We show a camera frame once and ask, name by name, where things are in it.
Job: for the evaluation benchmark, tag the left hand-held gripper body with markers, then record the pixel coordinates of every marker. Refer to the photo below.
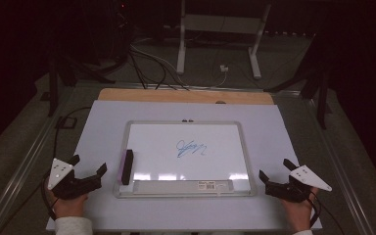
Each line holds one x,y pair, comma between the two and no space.
66,186

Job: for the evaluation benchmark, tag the person's left hand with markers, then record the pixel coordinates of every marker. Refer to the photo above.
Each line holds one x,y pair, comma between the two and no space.
68,206

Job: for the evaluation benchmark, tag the black and purple whiteboard eraser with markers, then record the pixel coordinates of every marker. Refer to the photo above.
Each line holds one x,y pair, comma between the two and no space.
127,166

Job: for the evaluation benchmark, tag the black tripod stand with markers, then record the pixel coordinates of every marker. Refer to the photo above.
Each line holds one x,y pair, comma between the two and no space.
65,71
313,81

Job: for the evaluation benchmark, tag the white framed whiteboard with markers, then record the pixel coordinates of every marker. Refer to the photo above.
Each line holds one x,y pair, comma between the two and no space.
189,153

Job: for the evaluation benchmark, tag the white plug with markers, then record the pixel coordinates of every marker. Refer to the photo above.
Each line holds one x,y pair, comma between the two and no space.
224,68

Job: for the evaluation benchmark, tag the person's right hand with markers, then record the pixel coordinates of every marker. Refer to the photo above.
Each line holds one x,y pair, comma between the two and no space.
298,210

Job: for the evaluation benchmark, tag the white metal stand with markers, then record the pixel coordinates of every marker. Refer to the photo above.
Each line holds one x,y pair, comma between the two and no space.
220,24

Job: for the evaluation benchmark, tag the wooden board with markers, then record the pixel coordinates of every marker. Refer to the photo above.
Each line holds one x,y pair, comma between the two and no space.
186,96

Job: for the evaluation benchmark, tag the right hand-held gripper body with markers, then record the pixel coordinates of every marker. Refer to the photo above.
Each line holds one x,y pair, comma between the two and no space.
293,191

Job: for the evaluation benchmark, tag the black floor socket plate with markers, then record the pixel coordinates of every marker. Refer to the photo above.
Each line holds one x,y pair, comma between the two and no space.
67,122

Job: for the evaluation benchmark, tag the metal floor rail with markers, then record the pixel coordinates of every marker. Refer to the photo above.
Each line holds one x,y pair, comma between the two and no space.
23,169
339,169

